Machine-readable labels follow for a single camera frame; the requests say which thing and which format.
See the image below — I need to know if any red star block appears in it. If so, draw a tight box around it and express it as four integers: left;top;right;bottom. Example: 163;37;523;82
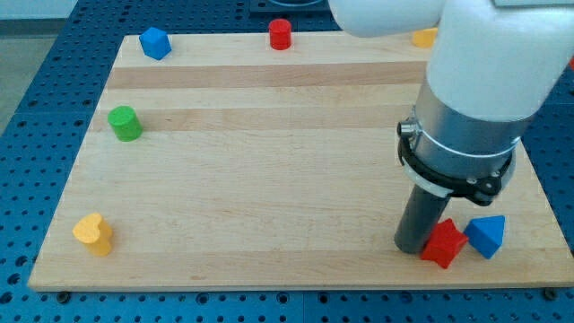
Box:
420;218;469;269

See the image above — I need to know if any red cylinder block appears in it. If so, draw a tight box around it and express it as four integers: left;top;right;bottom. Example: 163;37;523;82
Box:
268;19;291;50

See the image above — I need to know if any blue triangle block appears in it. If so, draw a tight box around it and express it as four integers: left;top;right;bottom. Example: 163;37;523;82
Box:
464;215;506;259

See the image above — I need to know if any dark grey pusher cylinder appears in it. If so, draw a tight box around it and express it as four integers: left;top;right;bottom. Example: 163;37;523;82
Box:
394;186;450;254

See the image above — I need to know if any yellow block at back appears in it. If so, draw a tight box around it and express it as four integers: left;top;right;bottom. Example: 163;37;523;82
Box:
411;27;438;48

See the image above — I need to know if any blue cube block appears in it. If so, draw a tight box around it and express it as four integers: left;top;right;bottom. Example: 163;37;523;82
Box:
138;27;171;60

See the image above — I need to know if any green cylinder block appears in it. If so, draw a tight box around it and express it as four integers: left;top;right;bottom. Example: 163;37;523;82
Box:
108;106;143;142

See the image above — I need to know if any yellow heart block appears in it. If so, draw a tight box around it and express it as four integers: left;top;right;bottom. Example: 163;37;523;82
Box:
72;213;113;257

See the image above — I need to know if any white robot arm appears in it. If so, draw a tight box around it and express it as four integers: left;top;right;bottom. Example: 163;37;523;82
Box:
329;0;573;205

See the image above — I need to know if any wooden board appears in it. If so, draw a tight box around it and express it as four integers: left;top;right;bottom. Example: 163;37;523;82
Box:
29;32;573;292

